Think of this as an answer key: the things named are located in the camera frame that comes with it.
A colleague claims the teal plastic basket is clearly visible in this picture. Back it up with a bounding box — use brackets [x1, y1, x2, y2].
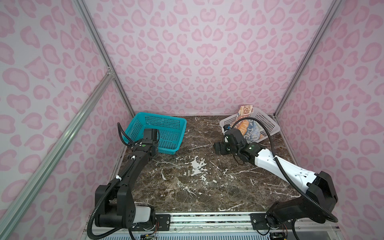
[122, 112, 188, 155]

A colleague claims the rabbit striped towel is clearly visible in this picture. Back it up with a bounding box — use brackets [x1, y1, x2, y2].
[235, 105, 266, 143]

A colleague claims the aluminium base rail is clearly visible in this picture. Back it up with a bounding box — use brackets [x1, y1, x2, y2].
[80, 211, 346, 240]

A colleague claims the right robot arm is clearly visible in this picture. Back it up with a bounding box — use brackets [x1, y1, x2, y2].
[213, 129, 339, 229]

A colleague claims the corner aluminium post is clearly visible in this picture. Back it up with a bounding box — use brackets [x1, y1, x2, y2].
[274, 0, 344, 119]
[73, 0, 136, 118]

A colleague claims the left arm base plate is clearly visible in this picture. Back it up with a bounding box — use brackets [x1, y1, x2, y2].
[132, 214, 171, 232]

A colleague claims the left diagonal aluminium strut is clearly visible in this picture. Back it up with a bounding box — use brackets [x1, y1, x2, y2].
[1, 73, 114, 240]

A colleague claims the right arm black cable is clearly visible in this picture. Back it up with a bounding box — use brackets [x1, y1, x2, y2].
[230, 116, 338, 223]

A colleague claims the right corner aluminium post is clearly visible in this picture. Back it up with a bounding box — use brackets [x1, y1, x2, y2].
[274, 0, 344, 119]

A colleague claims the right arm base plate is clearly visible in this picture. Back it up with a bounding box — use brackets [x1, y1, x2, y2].
[250, 213, 289, 231]

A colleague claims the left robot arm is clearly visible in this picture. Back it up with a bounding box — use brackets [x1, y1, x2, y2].
[91, 129, 160, 229]

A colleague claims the left corner aluminium post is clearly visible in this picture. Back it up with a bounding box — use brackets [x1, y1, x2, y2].
[73, 0, 136, 118]

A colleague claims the white plastic basket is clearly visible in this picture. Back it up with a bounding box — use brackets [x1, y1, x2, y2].
[220, 107, 281, 143]

